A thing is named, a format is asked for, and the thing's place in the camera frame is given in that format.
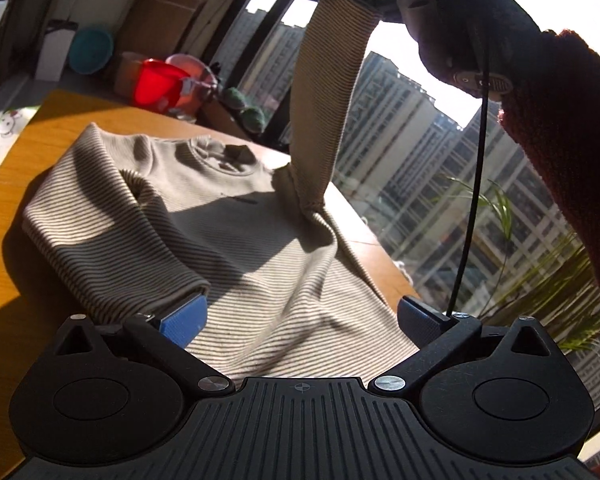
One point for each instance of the leafy green plant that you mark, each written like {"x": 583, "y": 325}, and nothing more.
{"x": 545, "y": 300}

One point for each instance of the person's right forearm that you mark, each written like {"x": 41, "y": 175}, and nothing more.
{"x": 570, "y": 135}

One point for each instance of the cardboard box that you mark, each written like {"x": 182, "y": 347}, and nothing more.
{"x": 160, "y": 15}

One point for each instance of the round green potted plant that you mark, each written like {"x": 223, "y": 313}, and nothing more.
{"x": 233, "y": 98}

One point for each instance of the pink basin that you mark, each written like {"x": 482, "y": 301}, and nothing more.
{"x": 200, "y": 67}

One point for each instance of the white cartoon floor mat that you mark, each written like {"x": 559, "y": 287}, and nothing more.
{"x": 5, "y": 130}

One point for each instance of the white bin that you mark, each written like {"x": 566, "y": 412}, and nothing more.
{"x": 55, "y": 55}

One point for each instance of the striped beige sweater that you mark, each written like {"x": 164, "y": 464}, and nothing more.
{"x": 260, "y": 240}

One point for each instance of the person's right hand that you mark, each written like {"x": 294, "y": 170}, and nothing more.
{"x": 475, "y": 30}

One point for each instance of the teal basin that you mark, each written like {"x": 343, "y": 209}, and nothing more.
{"x": 90, "y": 52}

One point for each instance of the red bucket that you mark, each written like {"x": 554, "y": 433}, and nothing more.
{"x": 155, "y": 85}

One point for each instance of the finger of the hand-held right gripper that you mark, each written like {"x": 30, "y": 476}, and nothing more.
{"x": 387, "y": 7}

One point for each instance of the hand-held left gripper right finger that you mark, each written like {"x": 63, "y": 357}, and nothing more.
{"x": 420, "y": 325}

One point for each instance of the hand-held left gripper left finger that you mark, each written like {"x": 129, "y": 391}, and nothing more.
{"x": 185, "y": 322}

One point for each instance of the green slippers pair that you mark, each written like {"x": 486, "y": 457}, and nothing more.
{"x": 253, "y": 120}

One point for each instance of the beige bucket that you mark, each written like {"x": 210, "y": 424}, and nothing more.
{"x": 127, "y": 77}

